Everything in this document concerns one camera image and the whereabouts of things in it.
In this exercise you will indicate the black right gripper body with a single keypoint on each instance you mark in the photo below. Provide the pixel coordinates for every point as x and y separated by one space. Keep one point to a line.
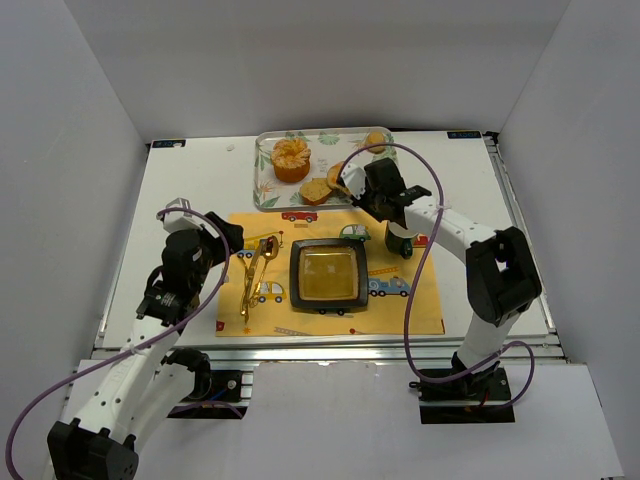
378 201

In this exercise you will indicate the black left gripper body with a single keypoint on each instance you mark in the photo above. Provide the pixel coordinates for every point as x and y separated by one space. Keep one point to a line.
226 235

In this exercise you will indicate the metal tongs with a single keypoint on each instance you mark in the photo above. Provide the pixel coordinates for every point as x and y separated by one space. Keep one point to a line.
382 204

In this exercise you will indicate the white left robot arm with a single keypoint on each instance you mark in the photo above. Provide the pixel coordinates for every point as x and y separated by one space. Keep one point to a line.
150 375

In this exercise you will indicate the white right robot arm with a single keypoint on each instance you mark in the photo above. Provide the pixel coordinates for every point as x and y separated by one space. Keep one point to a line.
501 277

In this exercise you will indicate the seeded bread slice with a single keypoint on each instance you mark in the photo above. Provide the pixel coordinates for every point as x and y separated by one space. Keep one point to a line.
315 192

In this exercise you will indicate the gold fork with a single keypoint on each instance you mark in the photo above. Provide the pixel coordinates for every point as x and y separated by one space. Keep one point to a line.
250 272

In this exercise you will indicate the gold spoon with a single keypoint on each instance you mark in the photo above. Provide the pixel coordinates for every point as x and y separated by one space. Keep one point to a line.
270 253

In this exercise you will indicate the dark green mug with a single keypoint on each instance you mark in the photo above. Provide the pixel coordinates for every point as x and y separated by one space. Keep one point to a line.
399 241

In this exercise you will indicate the small round muffin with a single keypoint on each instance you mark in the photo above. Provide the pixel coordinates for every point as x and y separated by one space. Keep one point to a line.
375 142

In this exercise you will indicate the yellow car print placemat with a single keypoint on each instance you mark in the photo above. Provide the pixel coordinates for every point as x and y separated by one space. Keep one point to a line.
395 285

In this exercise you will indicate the leaf patterned white tray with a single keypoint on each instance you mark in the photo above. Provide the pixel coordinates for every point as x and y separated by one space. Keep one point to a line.
327 146

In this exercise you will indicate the orange bundt cake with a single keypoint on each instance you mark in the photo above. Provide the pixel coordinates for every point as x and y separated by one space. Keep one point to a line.
290 159

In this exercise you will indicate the black square plate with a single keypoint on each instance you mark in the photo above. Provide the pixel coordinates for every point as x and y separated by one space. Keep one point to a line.
328 275

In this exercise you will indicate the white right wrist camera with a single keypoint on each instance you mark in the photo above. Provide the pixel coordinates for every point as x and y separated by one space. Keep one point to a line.
352 179

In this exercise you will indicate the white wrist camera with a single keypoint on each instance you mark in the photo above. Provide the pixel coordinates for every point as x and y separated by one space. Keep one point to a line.
352 179
178 220

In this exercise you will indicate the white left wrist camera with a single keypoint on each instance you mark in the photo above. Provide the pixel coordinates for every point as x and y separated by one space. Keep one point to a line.
178 220

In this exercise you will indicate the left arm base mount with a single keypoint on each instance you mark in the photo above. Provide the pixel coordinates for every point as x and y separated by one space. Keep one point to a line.
217 394

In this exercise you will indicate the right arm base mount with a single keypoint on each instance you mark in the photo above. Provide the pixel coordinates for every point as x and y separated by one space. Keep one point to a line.
475 399

